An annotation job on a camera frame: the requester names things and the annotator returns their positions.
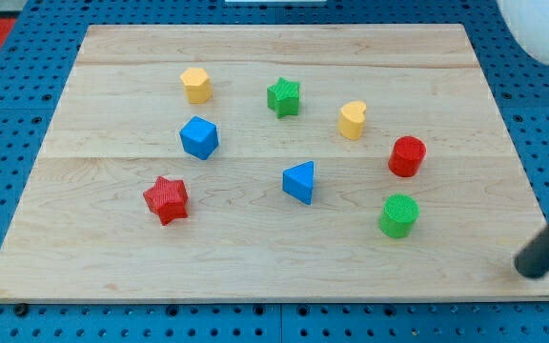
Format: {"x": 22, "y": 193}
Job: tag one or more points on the green cylinder block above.
{"x": 398, "y": 216}

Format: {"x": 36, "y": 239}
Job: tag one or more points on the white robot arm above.
{"x": 528, "y": 21}

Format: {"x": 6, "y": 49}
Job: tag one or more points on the red cylinder block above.
{"x": 406, "y": 156}

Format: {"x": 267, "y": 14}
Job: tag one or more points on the yellow heart block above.
{"x": 351, "y": 119}

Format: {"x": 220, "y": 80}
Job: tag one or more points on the blue triangle block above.
{"x": 298, "y": 181}

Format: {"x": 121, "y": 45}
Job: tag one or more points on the wooden board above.
{"x": 82, "y": 231}

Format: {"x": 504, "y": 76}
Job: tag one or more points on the green star block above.
{"x": 283, "y": 97}

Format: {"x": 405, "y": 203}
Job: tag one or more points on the blue cube block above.
{"x": 199, "y": 138}

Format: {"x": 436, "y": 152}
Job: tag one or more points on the red star block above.
{"x": 167, "y": 199}

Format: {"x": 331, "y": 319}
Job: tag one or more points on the yellow hexagon block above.
{"x": 197, "y": 85}

